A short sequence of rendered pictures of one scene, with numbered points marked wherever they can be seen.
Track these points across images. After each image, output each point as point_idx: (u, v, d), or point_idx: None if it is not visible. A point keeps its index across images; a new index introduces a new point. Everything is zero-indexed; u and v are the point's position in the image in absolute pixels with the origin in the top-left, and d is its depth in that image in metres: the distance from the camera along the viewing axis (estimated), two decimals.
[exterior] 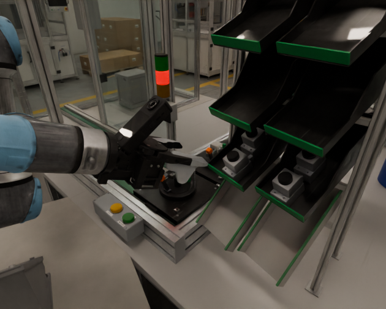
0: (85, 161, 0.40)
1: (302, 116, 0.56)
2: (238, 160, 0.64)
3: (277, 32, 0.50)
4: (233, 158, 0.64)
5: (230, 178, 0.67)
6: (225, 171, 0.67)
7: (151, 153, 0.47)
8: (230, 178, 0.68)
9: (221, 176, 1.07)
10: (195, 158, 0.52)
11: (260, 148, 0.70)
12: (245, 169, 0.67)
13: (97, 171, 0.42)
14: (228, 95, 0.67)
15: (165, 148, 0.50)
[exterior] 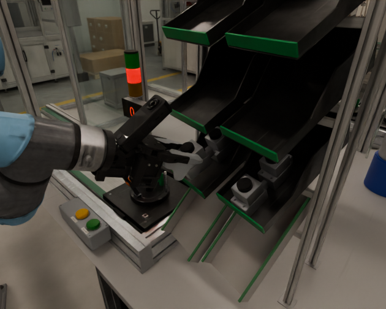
0: (82, 159, 0.41)
1: (262, 117, 0.51)
2: (192, 152, 0.56)
3: (229, 23, 0.44)
4: (186, 150, 0.56)
5: None
6: None
7: (149, 152, 0.47)
8: None
9: None
10: (192, 156, 0.53)
11: (225, 151, 0.64)
12: (202, 164, 0.58)
13: (94, 168, 0.43)
14: (189, 93, 0.61)
15: (163, 148, 0.50)
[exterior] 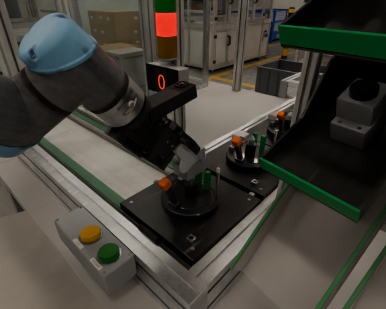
0: (124, 102, 0.37)
1: None
2: None
3: None
4: None
5: (181, 173, 0.57)
6: (177, 164, 0.57)
7: (173, 127, 0.46)
8: (181, 173, 0.57)
9: (255, 179, 0.70)
10: (200, 149, 0.53)
11: (377, 126, 0.33)
12: (200, 165, 0.58)
13: (126, 120, 0.39)
14: (318, 4, 0.30)
15: None
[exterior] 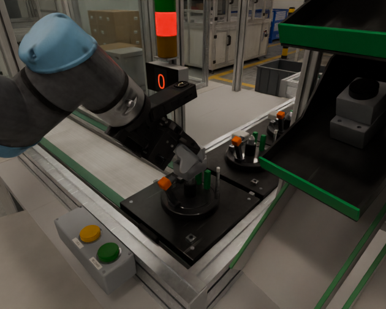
0: (124, 102, 0.37)
1: None
2: None
3: None
4: None
5: (181, 173, 0.57)
6: (177, 164, 0.57)
7: (173, 127, 0.46)
8: (181, 173, 0.57)
9: (255, 179, 0.70)
10: (200, 149, 0.53)
11: (376, 125, 0.33)
12: (200, 165, 0.58)
13: (126, 120, 0.39)
14: (318, 3, 0.30)
15: (181, 130, 0.49)
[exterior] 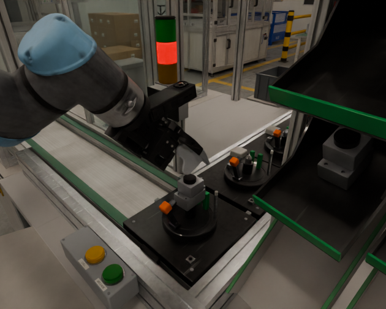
0: (123, 102, 0.37)
1: None
2: (195, 183, 0.61)
3: None
4: (190, 180, 0.60)
5: (182, 204, 0.61)
6: (177, 195, 0.62)
7: (173, 127, 0.46)
8: (181, 204, 0.61)
9: (252, 198, 0.73)
10: (204, 150, 0.52)
11: (359, 169, 0.36)
12: (199, 197, 0.63)
13: (125, 120, 0.39)
14: (305, 63, 0.33)
15: None
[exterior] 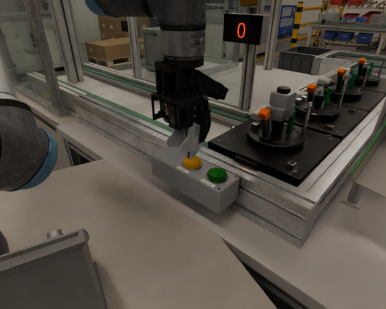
0: (197, 35, 0.42)
1: None
2: (290, 93, 0.61)
3: None
4: (287, 89, 0.60)
5: (275, 115, 0.62)
6: (271, 106, 0.62)
7: (206, 99, 0.49)
8: (275, 115, 0.62)
9: (330, 124, 0.73)
10: (201, 143, 0.56)
11: None
12: (290, 110, 0.63)
13: (187, 52, 0.43)
14: None
15: (204, 113, 0.52)
